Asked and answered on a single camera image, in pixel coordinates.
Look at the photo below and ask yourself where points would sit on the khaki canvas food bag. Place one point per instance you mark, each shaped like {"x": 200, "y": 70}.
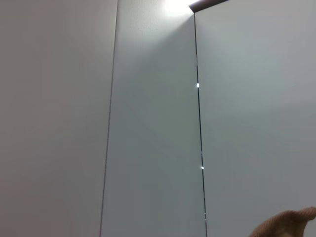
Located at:
{"x": 284, "y": 224}

